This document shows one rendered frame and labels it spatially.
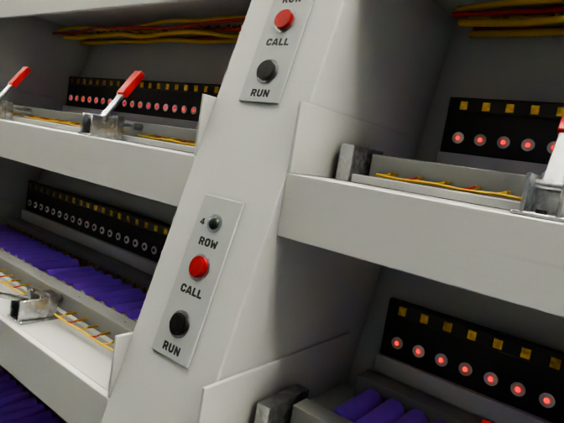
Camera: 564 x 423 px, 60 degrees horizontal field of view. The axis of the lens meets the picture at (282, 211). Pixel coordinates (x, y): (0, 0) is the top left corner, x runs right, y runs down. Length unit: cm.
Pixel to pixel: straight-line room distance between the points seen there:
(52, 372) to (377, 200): 32
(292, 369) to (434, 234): 18
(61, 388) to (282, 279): 22
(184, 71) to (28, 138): 28
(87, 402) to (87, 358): 5
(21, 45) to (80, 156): 48
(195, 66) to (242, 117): 41
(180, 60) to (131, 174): 39
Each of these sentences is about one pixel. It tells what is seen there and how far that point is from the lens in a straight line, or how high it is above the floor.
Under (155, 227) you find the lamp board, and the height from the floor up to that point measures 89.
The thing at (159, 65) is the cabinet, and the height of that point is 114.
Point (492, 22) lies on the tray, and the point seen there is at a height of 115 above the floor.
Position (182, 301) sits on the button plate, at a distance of 37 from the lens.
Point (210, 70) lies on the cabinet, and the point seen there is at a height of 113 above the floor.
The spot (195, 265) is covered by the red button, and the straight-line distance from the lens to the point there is 36.
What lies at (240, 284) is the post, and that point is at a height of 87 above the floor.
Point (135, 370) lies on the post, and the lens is 40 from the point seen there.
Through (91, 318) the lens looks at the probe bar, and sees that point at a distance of 54.
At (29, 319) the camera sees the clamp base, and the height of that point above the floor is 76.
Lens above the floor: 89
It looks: 6 degrees up
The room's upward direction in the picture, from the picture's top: 18 degrees clockwise
